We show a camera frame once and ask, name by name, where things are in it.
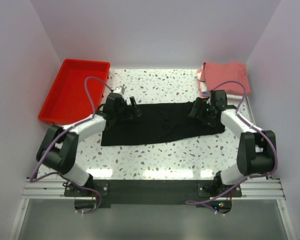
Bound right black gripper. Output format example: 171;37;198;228
187;97;216;127

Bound black t shirt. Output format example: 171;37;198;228
101;102;225;147

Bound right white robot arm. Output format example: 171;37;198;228
189;90;278;197

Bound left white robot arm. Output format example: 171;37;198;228
34;91;141;196

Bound pink folded t shirt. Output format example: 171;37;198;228
199;61;251;96

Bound red plastic tray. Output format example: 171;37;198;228
38;59;110;125

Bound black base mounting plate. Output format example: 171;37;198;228
63;179;230;210

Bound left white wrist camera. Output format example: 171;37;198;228
113;86;125;96

